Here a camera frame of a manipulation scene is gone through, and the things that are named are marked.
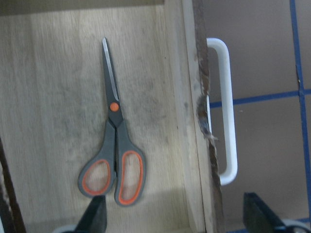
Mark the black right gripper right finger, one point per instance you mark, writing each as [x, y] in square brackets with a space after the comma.
[258, 217]

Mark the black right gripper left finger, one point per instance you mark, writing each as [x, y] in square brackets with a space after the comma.
[94, 219]

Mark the grey orange scissors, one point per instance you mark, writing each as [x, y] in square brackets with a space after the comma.
[116, 146]

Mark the wooden drawer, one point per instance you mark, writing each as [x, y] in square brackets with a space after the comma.
[53, 111]

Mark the dark brown drawer cabinet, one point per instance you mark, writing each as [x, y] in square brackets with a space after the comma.
[14, 207]

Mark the white drawer handle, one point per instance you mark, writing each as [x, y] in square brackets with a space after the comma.
[231, 170]

